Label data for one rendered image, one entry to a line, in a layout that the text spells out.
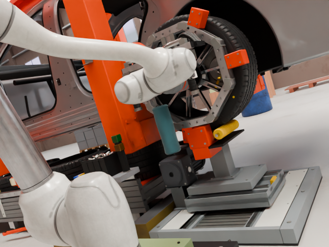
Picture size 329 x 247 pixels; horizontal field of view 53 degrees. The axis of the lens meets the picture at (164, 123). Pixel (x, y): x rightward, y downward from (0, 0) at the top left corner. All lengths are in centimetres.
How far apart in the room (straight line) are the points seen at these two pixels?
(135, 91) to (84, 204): 41
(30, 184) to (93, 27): 119
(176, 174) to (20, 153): 118
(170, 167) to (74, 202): 118
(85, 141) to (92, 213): 826
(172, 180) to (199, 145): 35
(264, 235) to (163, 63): 96
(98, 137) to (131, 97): 771
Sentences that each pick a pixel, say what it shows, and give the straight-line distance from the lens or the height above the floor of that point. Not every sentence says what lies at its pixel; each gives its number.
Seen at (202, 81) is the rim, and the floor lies 80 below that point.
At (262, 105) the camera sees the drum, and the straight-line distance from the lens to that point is 636.
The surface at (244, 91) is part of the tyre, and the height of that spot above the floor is 69.
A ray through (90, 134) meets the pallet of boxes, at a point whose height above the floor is 47.
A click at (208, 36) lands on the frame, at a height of 100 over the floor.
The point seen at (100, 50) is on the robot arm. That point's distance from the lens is 96.
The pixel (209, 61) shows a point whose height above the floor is 92.
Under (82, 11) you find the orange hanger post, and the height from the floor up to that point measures 139.
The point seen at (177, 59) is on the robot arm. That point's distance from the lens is 101.
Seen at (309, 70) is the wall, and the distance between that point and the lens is 1174.
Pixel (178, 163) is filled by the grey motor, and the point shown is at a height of 38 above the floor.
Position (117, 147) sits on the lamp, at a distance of 178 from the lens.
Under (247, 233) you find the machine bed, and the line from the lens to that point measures 165.
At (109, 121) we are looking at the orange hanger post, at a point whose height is 74.
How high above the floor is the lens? 76
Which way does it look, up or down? 4 degrees down
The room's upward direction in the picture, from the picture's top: 17 degrees counter-clockwise
